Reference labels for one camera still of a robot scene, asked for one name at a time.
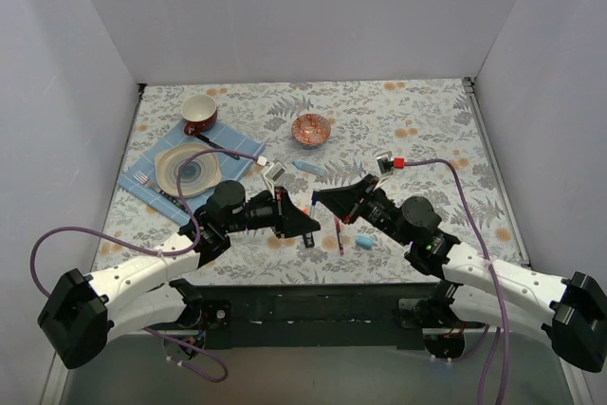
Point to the thin white pen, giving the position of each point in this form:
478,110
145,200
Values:
313,205

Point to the orange patterned bowl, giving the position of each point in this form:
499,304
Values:
311,130

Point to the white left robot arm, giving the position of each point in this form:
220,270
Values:
84,312

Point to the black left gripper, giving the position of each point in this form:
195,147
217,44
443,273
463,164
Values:
280,211

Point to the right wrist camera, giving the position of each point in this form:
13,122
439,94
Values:
387,165

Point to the blue checked cloth napkin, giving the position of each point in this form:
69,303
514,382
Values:
170,206

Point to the light blue marker pen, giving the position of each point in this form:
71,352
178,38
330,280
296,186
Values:
309,168

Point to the beige blue ringed plate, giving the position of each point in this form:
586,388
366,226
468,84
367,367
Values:
199,175

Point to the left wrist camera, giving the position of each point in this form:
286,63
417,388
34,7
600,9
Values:
271,171

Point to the black handled knife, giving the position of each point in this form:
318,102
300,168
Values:
208,141

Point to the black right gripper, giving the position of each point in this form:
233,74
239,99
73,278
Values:
358,201

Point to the pink pen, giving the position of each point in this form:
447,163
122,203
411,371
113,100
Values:
339,235

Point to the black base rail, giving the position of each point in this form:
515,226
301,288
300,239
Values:
259,316

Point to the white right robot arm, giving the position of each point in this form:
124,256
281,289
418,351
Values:
569,312

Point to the silver fork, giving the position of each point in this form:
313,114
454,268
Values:
148,183

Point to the black orange marker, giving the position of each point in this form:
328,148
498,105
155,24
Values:
308,241

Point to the light blue pen cap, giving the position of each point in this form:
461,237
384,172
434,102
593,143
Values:
364,242

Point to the red brown ceramic mug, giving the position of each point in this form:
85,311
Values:
200,113

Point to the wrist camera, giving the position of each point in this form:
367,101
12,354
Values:
271,171
387,165

